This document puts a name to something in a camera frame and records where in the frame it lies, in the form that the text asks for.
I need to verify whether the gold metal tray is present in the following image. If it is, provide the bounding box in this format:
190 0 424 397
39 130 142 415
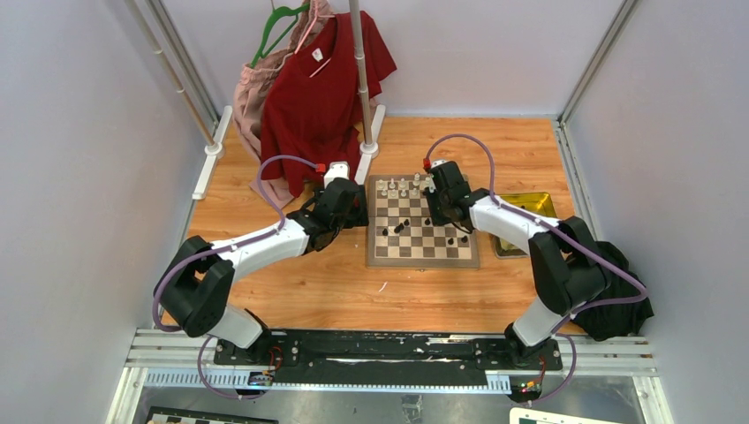
490 192 560 260

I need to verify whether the red t-shirt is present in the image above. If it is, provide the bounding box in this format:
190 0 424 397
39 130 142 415
260 13 362 198

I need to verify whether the white clothes rack frame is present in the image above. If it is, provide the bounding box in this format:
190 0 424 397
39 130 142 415
125 0 386 201

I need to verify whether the white chess piece row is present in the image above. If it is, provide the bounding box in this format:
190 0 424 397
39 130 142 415
372 173 436 200

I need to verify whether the black chess piece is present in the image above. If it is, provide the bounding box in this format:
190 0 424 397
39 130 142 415
393 219 411 235

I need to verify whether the wooden chess board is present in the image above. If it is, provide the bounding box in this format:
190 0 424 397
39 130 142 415
366 175 480 269

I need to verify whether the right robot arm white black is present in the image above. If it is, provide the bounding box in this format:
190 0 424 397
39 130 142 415
424 160 613 369

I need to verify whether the black mounting rail base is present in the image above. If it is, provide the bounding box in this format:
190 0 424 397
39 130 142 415
214 329 563 387

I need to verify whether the green clothes hanger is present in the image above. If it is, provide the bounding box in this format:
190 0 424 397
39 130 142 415
249 2 311 68

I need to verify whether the pink garment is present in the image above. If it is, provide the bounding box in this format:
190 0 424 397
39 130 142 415
232 0 335 212

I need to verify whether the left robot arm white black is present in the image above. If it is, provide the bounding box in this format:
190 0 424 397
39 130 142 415
154 178 368 365

